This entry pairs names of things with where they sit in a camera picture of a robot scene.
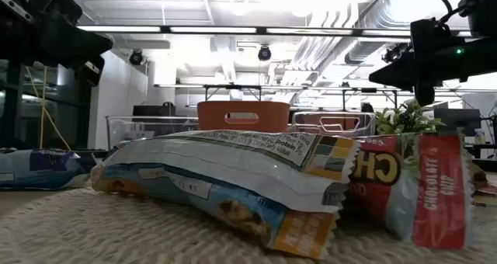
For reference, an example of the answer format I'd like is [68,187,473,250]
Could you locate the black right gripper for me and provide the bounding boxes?
[368,36,497,107]

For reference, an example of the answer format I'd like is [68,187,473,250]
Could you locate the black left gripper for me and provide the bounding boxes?
[7,7,114,87]

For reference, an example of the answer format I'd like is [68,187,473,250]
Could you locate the chocolate chip granola bar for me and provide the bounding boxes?
[346,133,475,252]
[471,162,497,210]

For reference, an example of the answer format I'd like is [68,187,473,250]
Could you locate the dark blue granola bar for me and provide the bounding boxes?
[0,147,98,191]

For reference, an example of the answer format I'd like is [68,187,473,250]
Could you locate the peanut butter granola bar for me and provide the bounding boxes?
[90,129,361,260]

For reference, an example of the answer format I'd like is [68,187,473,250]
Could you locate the green plant in white pot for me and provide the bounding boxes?
[374,99,447,137]

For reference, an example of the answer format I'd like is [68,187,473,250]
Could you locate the black computer monitor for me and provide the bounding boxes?
[433,108,482,137]
[132,102,176,117]

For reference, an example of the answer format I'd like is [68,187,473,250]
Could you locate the wide clear plastic bin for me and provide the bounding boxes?
[105,115,200,151]

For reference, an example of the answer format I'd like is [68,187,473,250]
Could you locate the orange plastic bin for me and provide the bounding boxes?
[196,100,291,134]

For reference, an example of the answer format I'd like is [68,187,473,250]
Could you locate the long overhead light bar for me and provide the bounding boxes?
[75,24,473,39]

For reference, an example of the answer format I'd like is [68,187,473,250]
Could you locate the beige woven round mat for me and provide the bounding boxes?
[0,186,497,264]

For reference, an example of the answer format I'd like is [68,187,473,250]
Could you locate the black round ceiling camera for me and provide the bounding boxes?
[382,43,408,63]
[129,49,145,66]
[257,45,273,62]

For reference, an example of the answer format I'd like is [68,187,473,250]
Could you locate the black metal frame stand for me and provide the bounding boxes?
[341,87,399,109]
[203,84,262,102]

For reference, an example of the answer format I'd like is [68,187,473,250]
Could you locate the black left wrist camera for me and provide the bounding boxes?
[36,0,83,24]

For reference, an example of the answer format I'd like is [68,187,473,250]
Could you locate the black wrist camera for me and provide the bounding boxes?
[410,18,464,63]
[36,0,83,24]

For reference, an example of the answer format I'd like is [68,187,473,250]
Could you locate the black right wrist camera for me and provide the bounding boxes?
[410,18,464,63]

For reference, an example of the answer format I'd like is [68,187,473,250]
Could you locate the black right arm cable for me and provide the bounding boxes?
[430,0,467,24]

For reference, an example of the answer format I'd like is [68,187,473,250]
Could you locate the clear plastic bin with handle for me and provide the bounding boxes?
[290,111,377,137]

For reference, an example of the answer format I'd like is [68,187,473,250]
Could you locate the black table frame rail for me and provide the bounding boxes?
[71,149,109,159]

